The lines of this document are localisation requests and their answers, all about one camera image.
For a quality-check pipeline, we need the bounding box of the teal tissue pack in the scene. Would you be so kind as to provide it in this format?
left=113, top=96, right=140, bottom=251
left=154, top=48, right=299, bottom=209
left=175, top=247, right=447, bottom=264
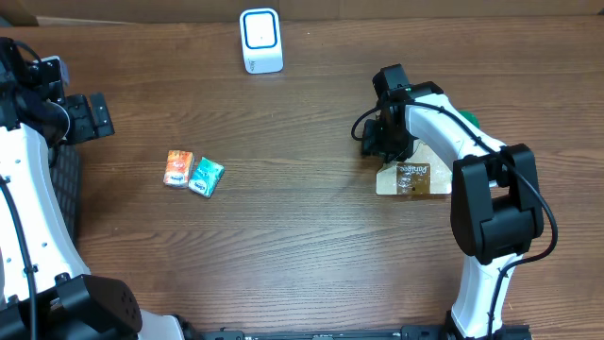
left=188, top=157, right=225, bottom=198

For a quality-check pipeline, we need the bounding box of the dark grey plastic basket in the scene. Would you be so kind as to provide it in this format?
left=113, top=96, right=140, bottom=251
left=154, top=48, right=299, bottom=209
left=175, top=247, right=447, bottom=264
left=49, top=145, right=82, bottom=244

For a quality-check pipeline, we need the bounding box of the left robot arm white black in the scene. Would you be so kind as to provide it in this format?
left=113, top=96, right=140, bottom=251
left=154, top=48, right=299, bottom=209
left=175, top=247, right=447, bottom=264
left=1, top=37, right=198, bottom=339

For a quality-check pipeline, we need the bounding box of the green lid jar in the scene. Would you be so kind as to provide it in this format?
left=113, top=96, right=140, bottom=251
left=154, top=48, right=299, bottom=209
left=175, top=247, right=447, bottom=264
left=460, top=110, right=480, bottom=128

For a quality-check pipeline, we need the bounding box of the brown white snack pouch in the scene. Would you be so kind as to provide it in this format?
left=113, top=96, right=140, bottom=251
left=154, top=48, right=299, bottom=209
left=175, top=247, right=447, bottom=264
left=376, top=140, right=452, bottom=196

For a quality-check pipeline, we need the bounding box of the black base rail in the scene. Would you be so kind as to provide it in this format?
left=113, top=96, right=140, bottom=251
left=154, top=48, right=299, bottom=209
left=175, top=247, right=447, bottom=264
left=202, top=324, right=534, bottom=340

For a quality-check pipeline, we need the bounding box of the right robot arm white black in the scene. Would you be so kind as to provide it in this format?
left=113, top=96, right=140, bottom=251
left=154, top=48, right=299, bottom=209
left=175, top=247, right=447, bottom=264
left=353, top=64, right=555, bottom=339

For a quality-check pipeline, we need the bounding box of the white barcode scanner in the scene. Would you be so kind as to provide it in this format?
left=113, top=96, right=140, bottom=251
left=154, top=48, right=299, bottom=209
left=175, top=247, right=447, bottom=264
left=239, top=8, right=284, bottom=75

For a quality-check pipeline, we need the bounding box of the orange tissue pack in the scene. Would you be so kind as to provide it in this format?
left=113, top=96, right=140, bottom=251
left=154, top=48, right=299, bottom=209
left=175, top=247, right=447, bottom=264
left=163, top=150, right=194, bottom=188

